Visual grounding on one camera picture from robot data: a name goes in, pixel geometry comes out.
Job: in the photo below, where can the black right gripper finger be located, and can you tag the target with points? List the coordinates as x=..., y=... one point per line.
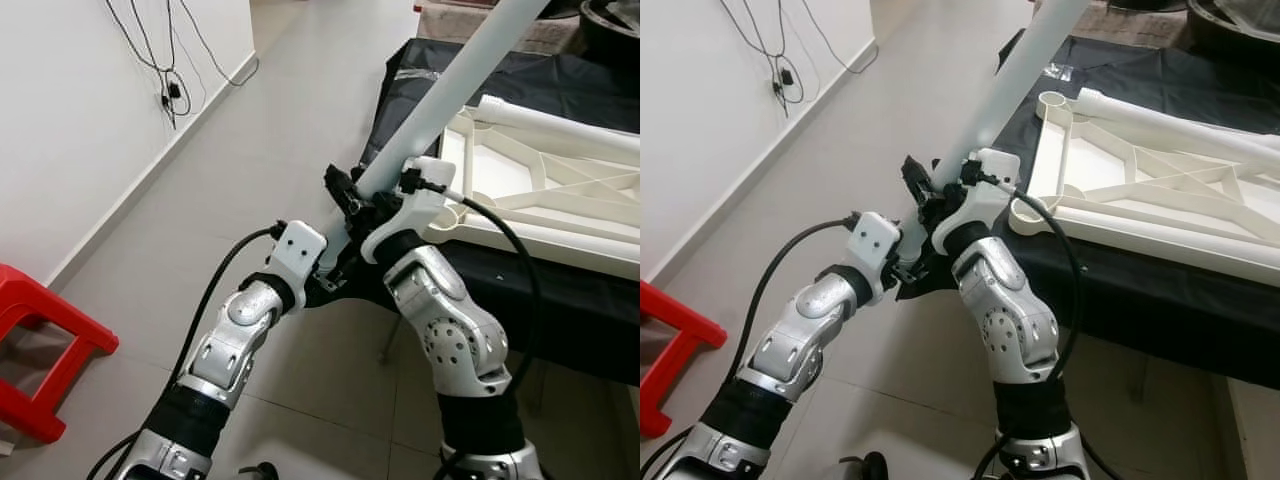
x=918, y=180
x=343, y=190

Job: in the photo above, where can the white plastic table top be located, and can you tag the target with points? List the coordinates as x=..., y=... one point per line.
x=500, y=170
x=1095, y=165

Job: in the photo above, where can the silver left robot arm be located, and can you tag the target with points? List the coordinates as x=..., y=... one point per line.
x=230, y=340
x=800, y=340

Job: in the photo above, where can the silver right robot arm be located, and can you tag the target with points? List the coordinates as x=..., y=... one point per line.
x=450, y=330
x=1010, y=320

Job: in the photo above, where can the clear tape strip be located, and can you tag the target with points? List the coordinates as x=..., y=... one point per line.
x=418, y=74
x=1057, y=71

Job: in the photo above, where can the black power adapter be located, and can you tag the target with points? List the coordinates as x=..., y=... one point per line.
x=174, y=92
x=787, y=78

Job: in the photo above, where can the black tablecloth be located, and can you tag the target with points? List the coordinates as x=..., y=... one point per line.
x=1150, y=310
x=560, y=310

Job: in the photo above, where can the red plastic stool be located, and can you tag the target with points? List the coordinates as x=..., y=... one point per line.
x=50, y=315
x=670, y=320

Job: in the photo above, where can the black round basin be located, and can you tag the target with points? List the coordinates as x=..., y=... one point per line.
x=1230, y=30
x=610, y=25

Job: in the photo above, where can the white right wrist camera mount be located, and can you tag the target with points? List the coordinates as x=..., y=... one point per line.
x=415, y=205
x=985, y=195

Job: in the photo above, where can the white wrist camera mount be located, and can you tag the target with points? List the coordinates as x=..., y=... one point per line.
x=415, y=205
x=985, y=195
x=295, y=250
x=873, y=245

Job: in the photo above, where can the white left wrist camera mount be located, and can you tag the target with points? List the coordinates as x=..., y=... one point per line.
x=873, y=245
x=295, y=250

